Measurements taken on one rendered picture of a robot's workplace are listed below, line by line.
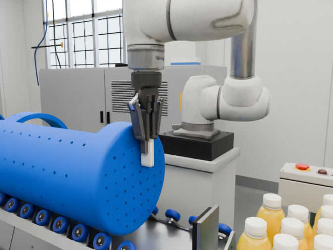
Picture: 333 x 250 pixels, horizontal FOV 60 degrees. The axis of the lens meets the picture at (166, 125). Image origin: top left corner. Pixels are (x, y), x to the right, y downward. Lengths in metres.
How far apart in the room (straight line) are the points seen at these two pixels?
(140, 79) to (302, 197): 0.52
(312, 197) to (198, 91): 0.67
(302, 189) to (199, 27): 0.50
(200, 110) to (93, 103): 1.93
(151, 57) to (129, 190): 0.33
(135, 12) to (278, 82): 2.87
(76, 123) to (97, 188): 2.69
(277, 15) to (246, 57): 2.33
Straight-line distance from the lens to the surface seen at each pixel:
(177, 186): 1.34
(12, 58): 6.21
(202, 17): 0.62
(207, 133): 1.31
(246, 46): 1.20
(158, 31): 0.66
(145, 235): 0.83
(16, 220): 1.01
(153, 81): 0.68
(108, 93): 2.93
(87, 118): 3.18
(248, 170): 3.69
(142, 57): 0.67
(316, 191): 0.85
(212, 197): 1.28
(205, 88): 1.29
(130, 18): 0.69
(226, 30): 0.63
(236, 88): 1.23
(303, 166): 0.87
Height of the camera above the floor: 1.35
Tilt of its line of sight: 9 degrees down
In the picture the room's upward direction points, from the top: straight up
